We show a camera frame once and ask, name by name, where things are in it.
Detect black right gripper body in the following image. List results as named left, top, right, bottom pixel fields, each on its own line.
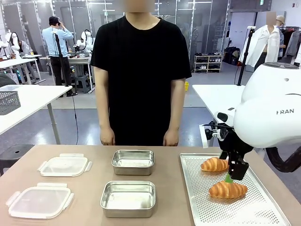
left=217, top=130, right=254, bottom=158

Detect small golden croissant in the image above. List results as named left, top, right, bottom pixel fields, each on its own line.
left=200, top=157, right=230, bottom=173

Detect large golden croissant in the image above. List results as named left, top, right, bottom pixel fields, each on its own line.
left=208, top=180, right=248, bottom=200

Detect clear plastic clip lid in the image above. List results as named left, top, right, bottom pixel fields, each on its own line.
left=37, top=153, right=93, bottom=178
left=5, top=182, right=75, bottom=219

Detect person's right forearm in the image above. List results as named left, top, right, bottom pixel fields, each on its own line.
left=95, top=67, right=111, bottom=130

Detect person's left forearm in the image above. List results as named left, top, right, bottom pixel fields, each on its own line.
left=167, top=77, right=185, bottom=132

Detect small steel container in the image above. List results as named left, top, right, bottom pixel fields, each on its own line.
left=111, top=149, right=155, bottom=176

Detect large steel container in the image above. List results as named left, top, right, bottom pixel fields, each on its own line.
left=100, top=180, right=156, bottom=218

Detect person's left hand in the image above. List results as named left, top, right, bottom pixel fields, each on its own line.
left=162, top=128, right=180, bottom=147

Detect person's right hand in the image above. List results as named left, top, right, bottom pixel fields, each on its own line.
left=100, top=126, right=116, bottom=146

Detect perforated metal baking tray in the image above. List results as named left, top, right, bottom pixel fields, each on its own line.
left=179, top=153, right=292, bottom=226

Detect bare white table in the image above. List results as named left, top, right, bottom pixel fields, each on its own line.
left=191, top=84, right=246, bottom=120

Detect white shoe rack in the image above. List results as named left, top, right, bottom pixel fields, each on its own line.
left=194, top=54, right=223, bottom=73

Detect black light stand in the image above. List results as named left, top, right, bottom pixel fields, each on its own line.
left=234, top=25, right=256, bottom=86

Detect black bags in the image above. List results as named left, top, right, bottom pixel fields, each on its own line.
left=224, top=46, right=241, bottom=66

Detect figure in white shirt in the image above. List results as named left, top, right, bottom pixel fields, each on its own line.
left=238, top=11, right=282, bottom=71

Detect person in black t-shirt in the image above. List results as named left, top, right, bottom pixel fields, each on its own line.
left=90, top=0, right=192, bottom=146

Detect mannequin with beige hat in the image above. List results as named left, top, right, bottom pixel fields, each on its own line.
left=275, top=15, right=287, bottom=61

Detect grey step stool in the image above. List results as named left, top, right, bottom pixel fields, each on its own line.
left=70, top=75, right=91, bottom=94

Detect background white workbench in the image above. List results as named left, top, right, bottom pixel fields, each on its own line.
left=46, top=53, right=94, bottom=94

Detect black tripod stand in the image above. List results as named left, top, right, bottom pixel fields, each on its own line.
left=53, top=32, right=78, bottom=97

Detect white table with basket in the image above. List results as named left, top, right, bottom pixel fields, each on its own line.
left=0, top=84, right=73, bottom=145

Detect man in light blue top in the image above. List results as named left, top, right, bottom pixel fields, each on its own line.
left=42, top=16, right=75, bottom=96

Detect dark plastic stool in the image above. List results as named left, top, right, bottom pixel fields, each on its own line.
left=0, top=144, right=35, bottom=176

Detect grey mesh basket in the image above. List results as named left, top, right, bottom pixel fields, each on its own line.
left=0, top=90, right=21, bottom=116

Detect black chair back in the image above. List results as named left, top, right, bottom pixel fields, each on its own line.
left=0, top=73, right=16, bottom=88

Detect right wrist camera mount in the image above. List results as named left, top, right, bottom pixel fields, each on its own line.
left=199, top=121, right=230, bottom=149

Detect black corrugated cable hose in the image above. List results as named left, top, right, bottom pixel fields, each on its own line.
left=265, top=145, right=301, bottom=174

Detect black floor cable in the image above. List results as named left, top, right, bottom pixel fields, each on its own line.
left=70, top=93, right=79, bottom=145

